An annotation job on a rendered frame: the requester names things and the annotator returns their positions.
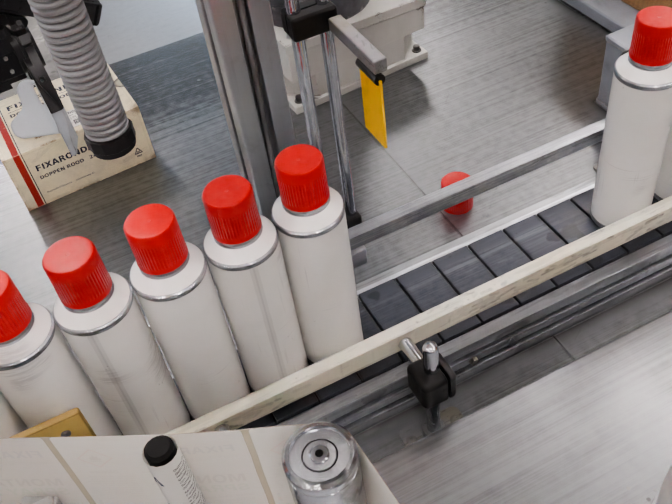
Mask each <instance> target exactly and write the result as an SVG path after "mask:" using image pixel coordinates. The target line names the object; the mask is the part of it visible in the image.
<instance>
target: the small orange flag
mask: <svg viewBox="0 0 672 504"><path fill-rule="evenodd" d="M355 64H356V66H357V67H358V68H359V69H360V79H361V88H362V98H363V107H364V117H365V126H366V128H367V129H368V130H369V131H370V132H371V133H372V134H373V135H374V136H375V138H376V139H377V140H378V141H379V142H380V143H381V144H382V145H383V146H384V147H385V148H387V135H386V123H385V111H384V99H383V87H382V84H383V83H384V82H385V76H384V75H383V74H382V73H379V74H376V75H375V74H374V73H373V72H372V71H371V70H370V69H369V68H367V67H366V66H365V65H364V64H363V63H362V62H361V61H360V60H359V59H358V58H357V59H356V61H355Z"/></svg>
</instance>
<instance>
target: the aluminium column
mask: <svg viewBox="0 0 672 504"><path fill-rule="evenodd" d="M195 3H196V6H197V10H198V14H199V18H200V22H201V25H202V29H203V33H204V37H205V41H206V44H207V48H208V52H209V56H210V60H211V63H212V67H213V71H214V75H215V79H216V82H217V86H218V90H219V94H220V98H221V101H222V105H223V109H224V113H225V117H226V120H227V124H228V128H229V132H230V136H231V139H232V143H233V147H234V151H235V155H236V158H237V162H238V166H239V170H240V174H241V176H242V177H244V178H245V179H247V180H248V181H249V182H250V183H251V185H252V188H253V192H254V196H255V200H256V204H257V208H258V212H259V215H262V216H264V217H267V218H268V219H270V220H271V221H272V217H271V209H272V206H273V204H274V202H275V201H276V199H277V198H276V194H275V189H274V185H273V180H272V176H271V171H270V166H269V161H268V155H267V150H266V144H265V139H264V133H263V128H262V123H261V118H260V113H259V108H258V103H257V98H256V93H255V88H254V83H253V78H252V73H251V68H250V64H249V59H248V54H247V49H246V44H245V40H244V35H243V30H242V26H241V21H240V17H239V12H238V8H237V4H236V0H195ZM243 4H244V8H245V12H246V17H247V22H248V26H249V31H250V36H251V41H252V46H253V51H254V56H255V61H256V66H257V71H258V76H259V81H260V86H261V91H262V96H263V101H264V106H265V111H266V117H267V122H268V127H269V133H270V139H271V145H272V150H273V156H274V161H275V158H276V157H277V155H278V154H279V153H280V152H281V151H282V150H284V149H285V148H287V147H290V146H293V145H297V144H296V139H295V134H294V128H293V123H292V118H291V112H290V107H289V102H288V96H287V91H286V86H285V81H284V75H283V70H282V65H281V59H280V54H279V49H278V43H277V38H276V33H275V27H274V22H273V17H272V12H271V6H270V1H269V0H243ZM272 222H273V221H272Z"/></svg>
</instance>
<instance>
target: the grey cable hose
mask: <svg viewBox="0 0 672 504"><path fill-rule="evenodd" d="M28 3H29V5H30V8H31V11H32V12H33V14H34V17H35V19H36V20H37V24H38V26H39V28H40V31H41V33H42V35H43V38H44V40H45V43H46V45H47V47H48V50H49V52H50V54H51V57H52V59H53V60H54V64H55V66H56V67H57V71H58V72H59V75H60V77H61V79H62V82H63V84H64V86H65V89H66V91H67V94H68V96H69V98H70V100H71V102H72V105H73V108H74V109H75V112H76V114H77V116H78V119H79V120H80V124H81V126H82V128H83V130H84V140H85V142H86V145H87V147H88V149H89V150H90V151H91V152H92V153H93V154H94V156H96V157H97V158H99V159H103V160H113V159H117V158H120V157H123V156H125V155H126V154H128V153H129V152H130V151H131V150H132V149H133V148H134V147H135V144H136V131H135V129H134V126H133V123H132V121H131V120H130V119H129V118H127V115H126V113H125V110H124V107H123V105H122V102H121V99H120V96H119V94H118V91H117V89H116V86H115V84H114V80H113V78H112V76H111V73H110V70H109V67H108V65H107V62H106V59H105V57H104V54H103V52H102V49H101V47H100V44H99V41H98V38H97V35H96V33H95V30H94V27H93V25H92V22H91V20H90V17H89V14H88V13H87V9H86V6H85V4H84V1H83V0H28Z"/></svg>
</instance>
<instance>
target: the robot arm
mask: <svg viewBox="0 0 672 504"><path fill-rule="evenodd" d="M83 1H84V4H85V6H86V9H87V13H88V14H89V17H90V20H91V22H92V25H93V26H97V25H98V24H99V22H100V16H101V11H102V4H101V3H100V1H99V0H83ZM269 1H270V6H271V12H272V17H273V22H274V26H277V27H282V28H283V24H282V18H281V13H280V11H281V9H282V8H285V1H284V0H269ZM330 1H331V2H332V3H334V4H335V5H336V7H337V14H338V15H341V16H342V17H343V18H345V19H346V20H347V19H349V18H351V17H353V16H355V15H356V14H358V13H359V12H361V11H362V10H363V9H364V8H365V7H366V6H367V4H368V3H369V1H370V0H330ZM25 16H30V17H34V14H33V12H32V11H31V8H30V5H29V3H28V0H0V93H3V92H5V91H8V90H10V89H13V87H12V85H11V84H12V83H15V82H17V81H21V80H23V81H22V82H20V83H19V85H18V87H17V94H18V97H19V99H20V101H21V103H22V110H21V111H20V112H19V114H18V115H17V116H16V117H15V118H14V119H13V121H12V122H11V129H12V131H13V133H14V134H15V135H16V136H17V137H19V138H22V139H26V138H33V137H40V136H47V135H53V134H61V136H62V138H63V140H64V142H65V143H66V145H67V147H68V149H69V151H70V153H71V155H72V156H74V155H76V154H77V147H78V136H77V133H76V131H75V129H74V127H73V125H72V123H71V121H70V119H69V117H68V114H67V112H66V110H65V108H64V106H63V104H62V102H61V100H60V98H59V96H58V94H57V92H56V90H55V88H54V86H53V84H52V82H51V79H50V77H49V75H48V74H47V72H46V70H45V68H44V66H45V65H46V63H45V61H44V59H43V56H42V54H41V52H40V50H39V48H38V46H37V44H36V42H35V40H34V38H33V36H32V34H31V32H30V30H29V28H28V27H27V25H28V20H27V19H26V17H25ZM26 79H27V80H26ZM33 86H34V88H35V87H36V88H37V90H38V92H39V94H40V96H41V98H42V100H43V101H44V104H42V103H41V101H40V100H39V98H38V96H37V94H36V92H35V90H34V88H33Z"/></svg>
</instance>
